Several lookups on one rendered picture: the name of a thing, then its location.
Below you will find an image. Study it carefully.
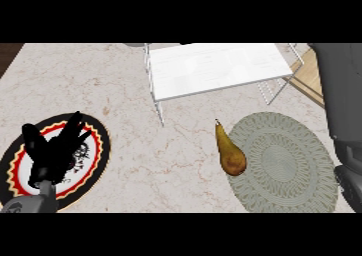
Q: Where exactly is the round grey-green woven placemat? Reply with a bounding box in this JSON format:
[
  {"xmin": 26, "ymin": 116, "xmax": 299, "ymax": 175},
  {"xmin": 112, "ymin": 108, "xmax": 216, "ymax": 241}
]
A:
[{"xmin": 225, "ymin": 111, "xmax": 340, "ymax": 214}]

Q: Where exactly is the black red white round plate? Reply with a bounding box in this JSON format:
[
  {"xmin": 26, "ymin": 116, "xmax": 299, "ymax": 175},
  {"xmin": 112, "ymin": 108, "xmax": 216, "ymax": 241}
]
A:
[{"xmin": 0, "ymin": 112, "xmax": 112, "ymax": 213}]

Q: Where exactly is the pale wooden board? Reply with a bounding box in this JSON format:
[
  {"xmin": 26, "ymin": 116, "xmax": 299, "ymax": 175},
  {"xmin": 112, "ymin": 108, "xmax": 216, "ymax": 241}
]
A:
[{"xmin": 287, "ymin": 49, "xmax": 327, "ymax": 108}]

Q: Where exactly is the white wire tiered shelf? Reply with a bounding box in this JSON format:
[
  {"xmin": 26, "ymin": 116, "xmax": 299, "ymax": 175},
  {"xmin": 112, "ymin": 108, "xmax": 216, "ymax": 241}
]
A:
[{"xmin": 141, "ymin": 42, "xmax": 308, "ymax": 128}]

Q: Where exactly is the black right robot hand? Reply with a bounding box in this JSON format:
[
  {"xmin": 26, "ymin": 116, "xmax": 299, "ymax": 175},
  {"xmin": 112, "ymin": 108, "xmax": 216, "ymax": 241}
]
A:
[{"xmin": 333, "ymin": 164, "xmax": 362, "ymax": 214}]

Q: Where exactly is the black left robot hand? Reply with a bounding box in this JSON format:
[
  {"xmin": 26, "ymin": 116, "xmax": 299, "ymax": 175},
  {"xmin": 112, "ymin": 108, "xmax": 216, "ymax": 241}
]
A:
[{"xmin": 20, "ymin": 110, "xmax": 94, "ymax": 190}]

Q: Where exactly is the brown pear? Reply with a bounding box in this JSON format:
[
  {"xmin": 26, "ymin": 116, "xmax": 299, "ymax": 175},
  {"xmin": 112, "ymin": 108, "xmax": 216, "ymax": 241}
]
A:
[{"xmin": 213, "ymin": 118, "xmax": 249, "ymax": 177}]

